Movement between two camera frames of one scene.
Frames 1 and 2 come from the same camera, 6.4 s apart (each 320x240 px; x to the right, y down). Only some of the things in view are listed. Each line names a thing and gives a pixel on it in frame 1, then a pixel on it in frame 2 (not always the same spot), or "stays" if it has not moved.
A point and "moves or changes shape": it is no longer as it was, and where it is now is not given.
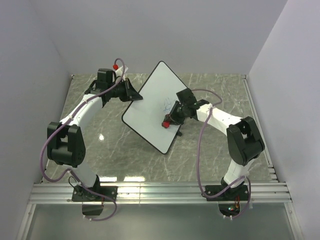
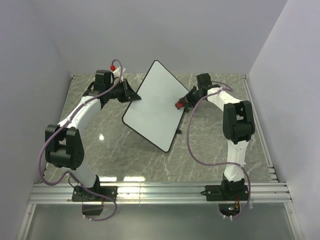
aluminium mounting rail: (163, 193) stays
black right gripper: (172, 116) -> (188, 105)
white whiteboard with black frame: (145, 116) stays
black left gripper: (131, 94) stays
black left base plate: (81, 194) stays
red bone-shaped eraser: (166, 124) moves or changes shape
